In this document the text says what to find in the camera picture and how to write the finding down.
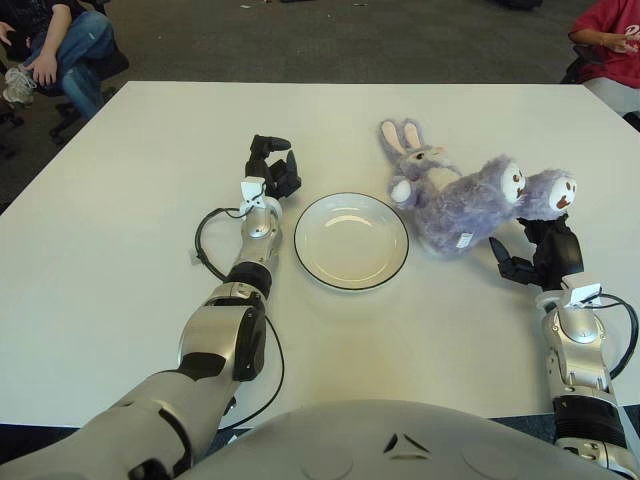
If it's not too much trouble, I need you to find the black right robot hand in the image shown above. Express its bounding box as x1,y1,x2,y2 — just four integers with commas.
488,212,585,292

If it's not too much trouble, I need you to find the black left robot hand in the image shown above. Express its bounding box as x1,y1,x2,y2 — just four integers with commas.
243,133,303,201

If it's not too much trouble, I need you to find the purple plush bunny doll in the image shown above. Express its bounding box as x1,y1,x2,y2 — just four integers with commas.
377,117,579,260

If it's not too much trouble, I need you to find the white plate with dark rim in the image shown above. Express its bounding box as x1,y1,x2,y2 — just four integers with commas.
293,193,411,291

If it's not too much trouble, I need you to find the black office chair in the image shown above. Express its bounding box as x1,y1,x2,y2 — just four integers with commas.
559,43,601,84
0,44,130,156

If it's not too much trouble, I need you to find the person in red shirt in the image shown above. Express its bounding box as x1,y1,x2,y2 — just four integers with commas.
569,0,640,119

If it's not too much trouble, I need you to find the person in blue jeans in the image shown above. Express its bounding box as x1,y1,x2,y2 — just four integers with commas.
0,0,116,120

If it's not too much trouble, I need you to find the grey robot torso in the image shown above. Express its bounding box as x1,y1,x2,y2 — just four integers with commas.
189,398,621,480

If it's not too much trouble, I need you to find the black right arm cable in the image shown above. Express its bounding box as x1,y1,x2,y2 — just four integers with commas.
597,293,640,381

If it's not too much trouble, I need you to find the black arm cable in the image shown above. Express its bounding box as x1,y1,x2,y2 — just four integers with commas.
194,207,286,431
597,293,640,381

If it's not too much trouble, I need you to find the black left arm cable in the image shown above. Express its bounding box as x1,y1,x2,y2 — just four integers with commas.
194,207,286,431

